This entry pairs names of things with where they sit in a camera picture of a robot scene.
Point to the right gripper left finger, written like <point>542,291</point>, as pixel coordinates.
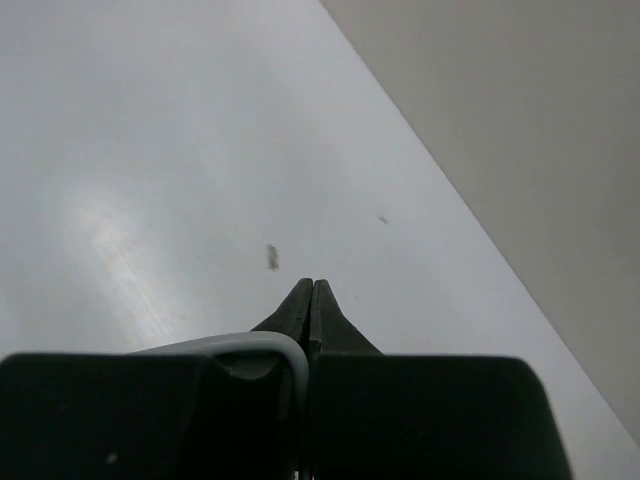
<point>219,407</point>

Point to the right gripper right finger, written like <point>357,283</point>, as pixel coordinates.
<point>380,416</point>

